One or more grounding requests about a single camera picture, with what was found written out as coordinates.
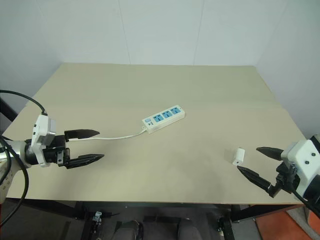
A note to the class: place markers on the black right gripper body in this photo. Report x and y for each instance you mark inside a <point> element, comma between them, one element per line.
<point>287,178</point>

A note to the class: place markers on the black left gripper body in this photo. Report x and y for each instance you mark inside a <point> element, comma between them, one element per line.
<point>56,151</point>

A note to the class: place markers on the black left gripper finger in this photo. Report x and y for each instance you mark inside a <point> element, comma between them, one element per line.
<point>85,159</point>
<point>81,134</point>

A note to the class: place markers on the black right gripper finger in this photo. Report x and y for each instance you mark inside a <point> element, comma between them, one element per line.
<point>255,178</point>
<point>272,153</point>

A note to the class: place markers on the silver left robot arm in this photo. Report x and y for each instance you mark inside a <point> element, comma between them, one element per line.
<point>18,150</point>

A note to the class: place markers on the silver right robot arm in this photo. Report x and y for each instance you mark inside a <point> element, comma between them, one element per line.
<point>313,192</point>

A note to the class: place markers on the white plug adapter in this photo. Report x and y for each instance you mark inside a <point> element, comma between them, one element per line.
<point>239,155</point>

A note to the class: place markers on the white blue power strip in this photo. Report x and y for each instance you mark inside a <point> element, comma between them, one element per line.
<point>165,118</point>

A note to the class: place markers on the orange floor mat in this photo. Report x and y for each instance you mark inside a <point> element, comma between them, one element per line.
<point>280,227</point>

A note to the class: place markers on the silver metal clamp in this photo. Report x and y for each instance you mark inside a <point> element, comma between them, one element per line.
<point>97,217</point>

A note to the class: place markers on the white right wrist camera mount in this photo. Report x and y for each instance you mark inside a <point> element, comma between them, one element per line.
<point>303,157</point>

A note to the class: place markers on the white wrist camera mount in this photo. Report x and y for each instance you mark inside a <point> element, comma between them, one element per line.
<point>303,157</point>
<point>41,127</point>

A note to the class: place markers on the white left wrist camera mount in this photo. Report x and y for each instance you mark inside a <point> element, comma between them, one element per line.
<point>41,127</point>

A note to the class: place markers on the black metal table frame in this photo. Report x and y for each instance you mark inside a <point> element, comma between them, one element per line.
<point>150,208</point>

